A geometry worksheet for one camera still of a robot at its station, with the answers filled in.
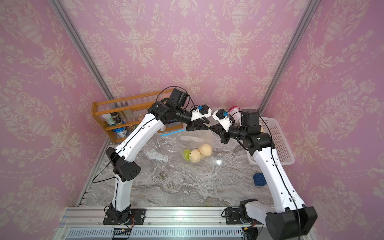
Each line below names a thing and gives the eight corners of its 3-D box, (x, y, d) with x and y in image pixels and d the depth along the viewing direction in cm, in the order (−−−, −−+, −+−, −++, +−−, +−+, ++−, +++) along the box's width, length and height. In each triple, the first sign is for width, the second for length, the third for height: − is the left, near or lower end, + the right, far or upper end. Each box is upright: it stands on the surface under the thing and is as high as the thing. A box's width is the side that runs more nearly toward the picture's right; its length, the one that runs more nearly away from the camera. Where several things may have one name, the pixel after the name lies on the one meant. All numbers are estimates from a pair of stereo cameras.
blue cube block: (254, 185, 86) (258, 182, 81) (252, 176, 89) (255, 173, 85) (263, 185, 86) (266, 182, 81) (260, 176, 89) (264, 173, 85)
